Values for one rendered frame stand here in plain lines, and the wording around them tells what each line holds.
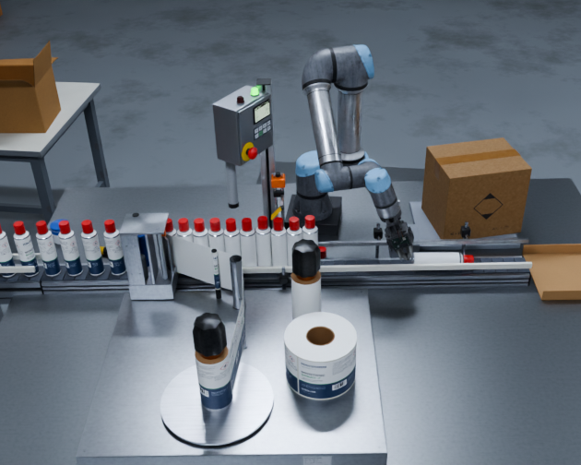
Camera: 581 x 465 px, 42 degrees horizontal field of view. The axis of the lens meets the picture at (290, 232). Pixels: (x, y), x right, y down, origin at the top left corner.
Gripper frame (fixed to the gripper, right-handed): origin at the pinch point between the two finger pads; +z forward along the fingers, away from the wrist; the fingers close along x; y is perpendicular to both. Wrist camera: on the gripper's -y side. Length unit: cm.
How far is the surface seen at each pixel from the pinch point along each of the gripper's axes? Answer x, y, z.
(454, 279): 12.5, 5.9, 10.6
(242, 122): -32, 0, -66
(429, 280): 4.6, 5.4, 8.5
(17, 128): -168, -126, -48
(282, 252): -37.6, 3.1, -18.5
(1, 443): -113, 69, -31
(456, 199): 21.1, -17.6, -3.7
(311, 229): -25.9, 1.5, -22.7
